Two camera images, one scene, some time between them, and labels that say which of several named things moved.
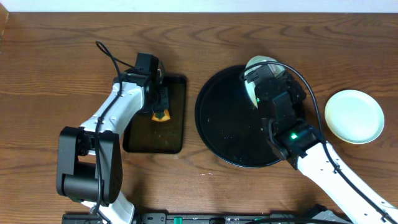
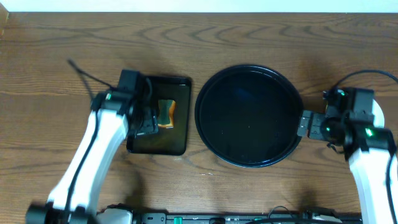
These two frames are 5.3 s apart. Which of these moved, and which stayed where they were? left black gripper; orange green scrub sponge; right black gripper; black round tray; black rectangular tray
Moved: right black gripper; left black gripper; orange green scrub sponge
Stayed: black rectangular tray; black round tray
